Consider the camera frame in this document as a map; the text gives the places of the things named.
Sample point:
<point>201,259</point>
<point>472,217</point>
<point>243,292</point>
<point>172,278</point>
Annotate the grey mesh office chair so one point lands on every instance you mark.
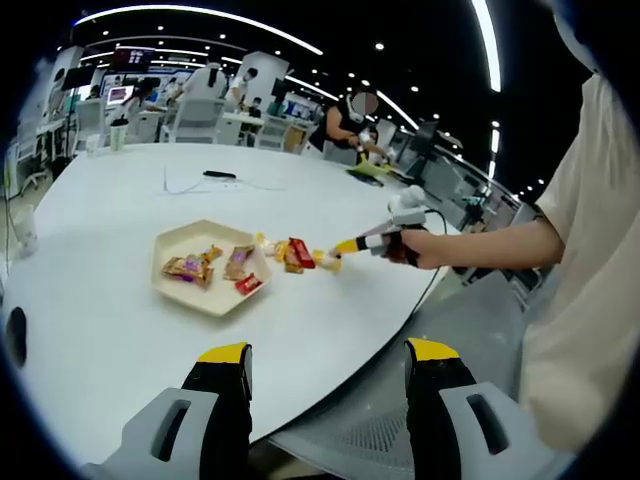
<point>360,430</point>

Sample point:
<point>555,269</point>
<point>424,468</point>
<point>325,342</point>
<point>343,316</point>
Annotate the gold purple-label food packet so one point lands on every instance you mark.
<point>239,262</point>

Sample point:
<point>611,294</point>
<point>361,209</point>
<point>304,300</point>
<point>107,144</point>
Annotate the pink-lit monitor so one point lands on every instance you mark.
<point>120,95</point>

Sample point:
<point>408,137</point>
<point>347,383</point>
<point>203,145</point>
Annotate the yellow cloth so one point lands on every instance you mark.
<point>372,172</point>

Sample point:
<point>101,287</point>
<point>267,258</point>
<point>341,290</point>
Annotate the beige hexagonal container tray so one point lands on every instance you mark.
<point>210,300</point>

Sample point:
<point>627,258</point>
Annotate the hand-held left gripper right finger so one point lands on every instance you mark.
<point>430,405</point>

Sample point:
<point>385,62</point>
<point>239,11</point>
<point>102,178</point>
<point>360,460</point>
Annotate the long brown purple-label food bar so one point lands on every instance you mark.
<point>187,267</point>

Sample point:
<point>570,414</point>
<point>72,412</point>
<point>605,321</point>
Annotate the black oblong device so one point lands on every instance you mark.
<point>219,174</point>

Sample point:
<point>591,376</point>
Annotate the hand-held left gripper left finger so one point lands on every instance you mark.
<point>220,405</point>

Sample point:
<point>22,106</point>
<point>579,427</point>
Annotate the person's head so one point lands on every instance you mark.
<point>575,35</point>

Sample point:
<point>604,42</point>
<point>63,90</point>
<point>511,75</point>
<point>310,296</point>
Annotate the small red food packet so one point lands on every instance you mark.
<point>249,285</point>

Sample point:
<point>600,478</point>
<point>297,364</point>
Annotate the black computer mouse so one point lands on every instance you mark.
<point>16,335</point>

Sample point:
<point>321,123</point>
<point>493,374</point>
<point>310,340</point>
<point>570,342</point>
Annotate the small white cup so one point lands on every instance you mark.
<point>92,145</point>

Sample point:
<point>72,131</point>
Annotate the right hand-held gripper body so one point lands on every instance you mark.
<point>407,202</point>

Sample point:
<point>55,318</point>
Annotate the gold blue-label food candy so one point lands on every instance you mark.
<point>212,253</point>

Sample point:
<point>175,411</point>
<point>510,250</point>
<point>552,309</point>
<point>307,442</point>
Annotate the white paper cup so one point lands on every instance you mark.
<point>26,230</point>

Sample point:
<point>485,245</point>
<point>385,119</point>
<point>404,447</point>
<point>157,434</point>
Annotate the hanging dark red display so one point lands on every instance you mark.
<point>134,58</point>

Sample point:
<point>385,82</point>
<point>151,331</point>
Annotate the white mesh office chair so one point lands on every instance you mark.
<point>197,120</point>
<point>275,132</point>

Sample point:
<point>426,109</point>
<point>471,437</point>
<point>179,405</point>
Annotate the person's right hand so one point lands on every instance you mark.
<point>430,250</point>

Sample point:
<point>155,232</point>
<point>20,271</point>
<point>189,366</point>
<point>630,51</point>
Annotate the long ceiling light strip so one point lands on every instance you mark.
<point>225,15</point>
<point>491,50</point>

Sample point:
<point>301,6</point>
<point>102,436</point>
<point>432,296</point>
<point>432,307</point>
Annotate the yellow pastry food packet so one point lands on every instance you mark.
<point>267,246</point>
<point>325,257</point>

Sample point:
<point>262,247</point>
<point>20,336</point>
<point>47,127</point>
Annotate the tall cup with dark lid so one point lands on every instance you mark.
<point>118,137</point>

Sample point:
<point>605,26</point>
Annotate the operator in cream shirt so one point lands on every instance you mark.
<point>585,300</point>

